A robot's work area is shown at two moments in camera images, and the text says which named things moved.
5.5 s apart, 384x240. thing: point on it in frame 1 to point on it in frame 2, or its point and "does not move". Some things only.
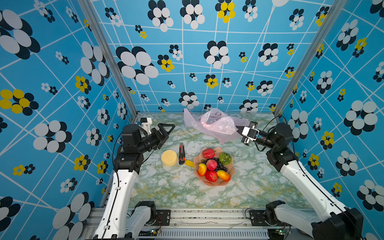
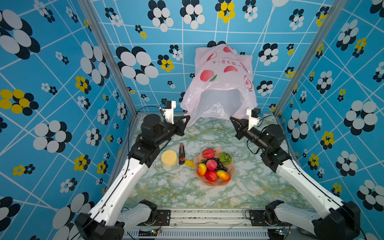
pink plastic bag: (216, 123) to (222, 85)
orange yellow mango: (223, 175) does not move
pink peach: (211, 164) does not move
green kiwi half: (225, 158) does not move
